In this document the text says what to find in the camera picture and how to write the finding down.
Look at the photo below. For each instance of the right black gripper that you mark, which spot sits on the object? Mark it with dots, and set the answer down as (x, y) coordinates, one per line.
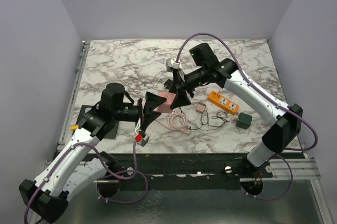
(180, 98)

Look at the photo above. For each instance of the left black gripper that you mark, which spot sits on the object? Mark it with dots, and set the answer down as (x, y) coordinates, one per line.
(152, 101)

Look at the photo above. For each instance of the pink round power hub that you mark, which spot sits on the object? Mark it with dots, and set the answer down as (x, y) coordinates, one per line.
(165, 107)

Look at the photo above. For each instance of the orange power strip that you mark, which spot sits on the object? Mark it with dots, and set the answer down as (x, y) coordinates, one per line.
(222, 102)

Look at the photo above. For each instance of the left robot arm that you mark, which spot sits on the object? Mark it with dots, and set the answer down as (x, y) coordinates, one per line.
(73, 145)

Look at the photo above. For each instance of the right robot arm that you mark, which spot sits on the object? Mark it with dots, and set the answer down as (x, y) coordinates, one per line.
(284, 126)

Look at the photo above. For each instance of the dusty pink small charger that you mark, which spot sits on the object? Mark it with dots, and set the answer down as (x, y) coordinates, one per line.
(201, 107)

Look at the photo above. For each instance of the black foam mat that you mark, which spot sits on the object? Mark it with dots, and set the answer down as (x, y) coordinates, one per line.
(98, 123)

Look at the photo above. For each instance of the green cube socket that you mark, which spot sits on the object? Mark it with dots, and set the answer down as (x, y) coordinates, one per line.
(243, 121)

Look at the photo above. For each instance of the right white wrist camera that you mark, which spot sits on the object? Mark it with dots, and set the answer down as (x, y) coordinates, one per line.
(174, 67)

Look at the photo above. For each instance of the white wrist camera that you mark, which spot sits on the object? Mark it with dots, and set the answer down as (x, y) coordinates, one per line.
(142, 139)
(174, 67)

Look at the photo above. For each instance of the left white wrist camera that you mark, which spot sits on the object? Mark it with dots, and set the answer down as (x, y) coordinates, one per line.
(142, 139)

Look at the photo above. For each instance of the black mounting base rail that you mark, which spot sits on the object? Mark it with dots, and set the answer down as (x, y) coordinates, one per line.
(199, 171)

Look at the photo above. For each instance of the aluminium frame rail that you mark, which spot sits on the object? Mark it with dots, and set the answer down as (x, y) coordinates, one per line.
(295, 198)

